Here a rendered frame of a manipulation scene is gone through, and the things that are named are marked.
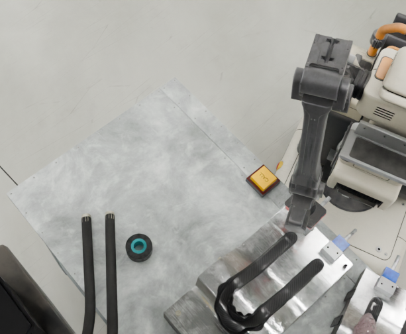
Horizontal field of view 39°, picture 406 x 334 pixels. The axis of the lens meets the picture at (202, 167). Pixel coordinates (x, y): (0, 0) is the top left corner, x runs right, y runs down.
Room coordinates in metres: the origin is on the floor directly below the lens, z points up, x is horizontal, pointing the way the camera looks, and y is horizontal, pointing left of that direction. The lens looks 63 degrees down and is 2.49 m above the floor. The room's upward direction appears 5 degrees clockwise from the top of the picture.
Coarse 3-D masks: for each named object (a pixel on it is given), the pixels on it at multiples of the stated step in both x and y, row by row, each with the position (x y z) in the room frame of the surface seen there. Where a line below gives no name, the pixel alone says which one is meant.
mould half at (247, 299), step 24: (264, 240) 0.59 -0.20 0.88; (312, 240) 0.60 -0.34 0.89; (216, 264) 0.49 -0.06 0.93; (240, 264) 0.50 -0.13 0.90; (288, 264) 0.52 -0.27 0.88; (336, 264) 0.53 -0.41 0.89; (192, 288) 0.44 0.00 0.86; (216, 288) 0.42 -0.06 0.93; (264, 288) 0.44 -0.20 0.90; (312, 288) 0.46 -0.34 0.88; (168, 312) 0.36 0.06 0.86; (192, 312) 0.37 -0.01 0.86; (288, 312) 0.38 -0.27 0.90
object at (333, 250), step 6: (348, 234) 0.63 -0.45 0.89; (336, 240) 0.60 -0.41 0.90; (342, 240) 0.60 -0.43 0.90; (324, 246) 0.58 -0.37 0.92; (330, 246) 0.58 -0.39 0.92; (336, 246) 0.58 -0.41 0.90; (342, 246) 0.59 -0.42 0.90; (348, 246) 0.59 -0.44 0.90; (324, 252) 0.56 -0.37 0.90; (330, 252) 0.56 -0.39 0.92; (336, 252) 0.56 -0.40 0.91; (342, 252) 0.56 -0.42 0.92; (330, 258) 0.54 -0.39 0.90; (336, 258) 0.54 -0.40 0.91
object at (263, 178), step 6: (264, 168) 0.85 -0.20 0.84; (258, 174) 0.83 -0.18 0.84; (264, 174) 0.83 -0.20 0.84; (270, 174) 0.83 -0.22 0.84; (252, 180) 0.81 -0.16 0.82; (258, 180) 0.81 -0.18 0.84; (264, 180) 0.81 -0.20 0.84; (270, 180) 0.81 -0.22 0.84; (258, 186) 0.79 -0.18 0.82; (264, 186) 0.79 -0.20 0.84
